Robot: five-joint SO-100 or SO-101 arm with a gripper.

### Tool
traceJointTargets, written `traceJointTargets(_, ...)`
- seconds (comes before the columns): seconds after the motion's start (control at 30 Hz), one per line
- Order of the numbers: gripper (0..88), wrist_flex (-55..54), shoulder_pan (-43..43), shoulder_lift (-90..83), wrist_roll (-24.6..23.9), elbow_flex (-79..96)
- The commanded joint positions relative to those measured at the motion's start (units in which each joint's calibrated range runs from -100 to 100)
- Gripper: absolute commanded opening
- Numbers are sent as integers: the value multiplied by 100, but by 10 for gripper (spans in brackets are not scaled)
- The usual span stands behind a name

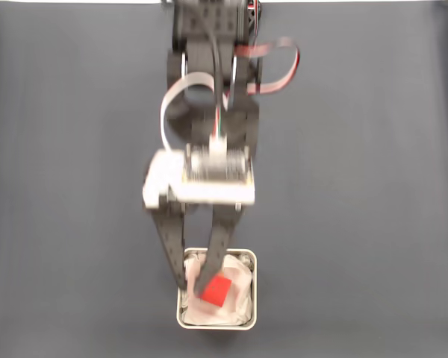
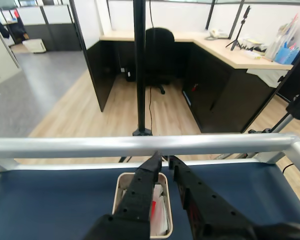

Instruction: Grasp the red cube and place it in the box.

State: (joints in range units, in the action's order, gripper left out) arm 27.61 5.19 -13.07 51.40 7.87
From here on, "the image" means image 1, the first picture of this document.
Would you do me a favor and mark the red cube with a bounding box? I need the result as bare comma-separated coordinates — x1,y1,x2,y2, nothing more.
200,274,233,308

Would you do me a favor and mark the white ribbon cable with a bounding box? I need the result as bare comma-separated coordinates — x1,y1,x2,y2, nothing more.
159,72,228,154

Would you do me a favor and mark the white cloth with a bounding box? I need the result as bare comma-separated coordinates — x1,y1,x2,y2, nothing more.
180,252,253,327

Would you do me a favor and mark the white gripper camera mount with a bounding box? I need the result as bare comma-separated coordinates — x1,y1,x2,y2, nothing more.
141,143,258,209

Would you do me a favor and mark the red and white servo cable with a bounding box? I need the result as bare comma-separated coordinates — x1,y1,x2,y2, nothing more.
233,36,302,95

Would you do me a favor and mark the square metal box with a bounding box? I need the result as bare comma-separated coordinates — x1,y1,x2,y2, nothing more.
176,246,258,330

